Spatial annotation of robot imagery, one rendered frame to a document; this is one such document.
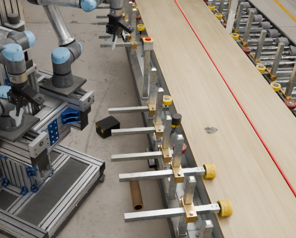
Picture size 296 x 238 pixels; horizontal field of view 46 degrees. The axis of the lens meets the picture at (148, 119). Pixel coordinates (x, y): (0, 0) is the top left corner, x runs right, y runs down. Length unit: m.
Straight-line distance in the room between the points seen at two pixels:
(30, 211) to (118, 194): 0.74
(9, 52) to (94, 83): 2.91
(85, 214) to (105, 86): 1.84
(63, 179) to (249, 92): 1.59
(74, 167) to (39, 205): 0.43
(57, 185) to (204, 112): 1.26
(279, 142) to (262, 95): 0.53
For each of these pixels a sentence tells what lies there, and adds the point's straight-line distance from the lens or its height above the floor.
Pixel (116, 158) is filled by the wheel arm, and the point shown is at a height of 0.86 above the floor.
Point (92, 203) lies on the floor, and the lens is 2.99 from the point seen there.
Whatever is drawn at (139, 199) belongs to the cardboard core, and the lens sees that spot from 2.90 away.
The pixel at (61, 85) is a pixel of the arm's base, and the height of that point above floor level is 1.06.
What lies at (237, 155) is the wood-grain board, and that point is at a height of 0.90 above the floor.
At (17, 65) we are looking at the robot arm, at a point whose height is 1.60.
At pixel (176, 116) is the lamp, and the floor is 1.11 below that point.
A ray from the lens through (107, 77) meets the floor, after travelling 4.46.
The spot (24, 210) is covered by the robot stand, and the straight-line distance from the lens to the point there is 2.76.
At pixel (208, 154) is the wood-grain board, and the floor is 0.90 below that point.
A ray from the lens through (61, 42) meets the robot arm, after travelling 2.41.
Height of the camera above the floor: 2.34
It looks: 38 degrees down
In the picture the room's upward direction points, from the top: 4 degrees clockwise
